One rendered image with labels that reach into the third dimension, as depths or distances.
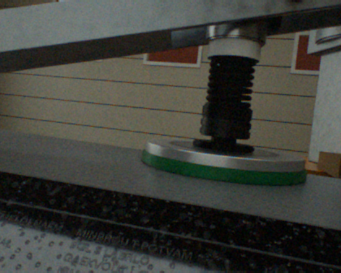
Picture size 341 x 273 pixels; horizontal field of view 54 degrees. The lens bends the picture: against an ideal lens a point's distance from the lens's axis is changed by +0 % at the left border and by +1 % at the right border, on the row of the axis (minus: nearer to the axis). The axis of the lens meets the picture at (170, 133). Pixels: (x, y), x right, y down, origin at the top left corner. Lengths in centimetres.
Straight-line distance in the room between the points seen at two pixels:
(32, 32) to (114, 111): 669
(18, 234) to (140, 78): 669
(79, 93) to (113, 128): 110
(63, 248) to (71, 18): 27
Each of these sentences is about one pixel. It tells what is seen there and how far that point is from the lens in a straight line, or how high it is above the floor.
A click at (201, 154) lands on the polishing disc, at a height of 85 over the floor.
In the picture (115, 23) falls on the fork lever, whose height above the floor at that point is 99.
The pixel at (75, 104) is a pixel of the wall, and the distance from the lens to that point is 757.
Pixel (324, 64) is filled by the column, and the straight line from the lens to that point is 126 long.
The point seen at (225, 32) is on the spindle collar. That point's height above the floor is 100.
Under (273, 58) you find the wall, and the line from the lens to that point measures 653.
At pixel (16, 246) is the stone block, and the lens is 28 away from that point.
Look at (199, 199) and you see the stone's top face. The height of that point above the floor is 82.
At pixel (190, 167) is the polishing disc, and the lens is 36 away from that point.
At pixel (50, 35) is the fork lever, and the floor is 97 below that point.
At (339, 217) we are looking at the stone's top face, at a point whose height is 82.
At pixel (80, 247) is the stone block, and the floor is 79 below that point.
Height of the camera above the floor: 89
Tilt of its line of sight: 3 degrees down
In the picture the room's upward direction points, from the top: 6 degrees clockwise
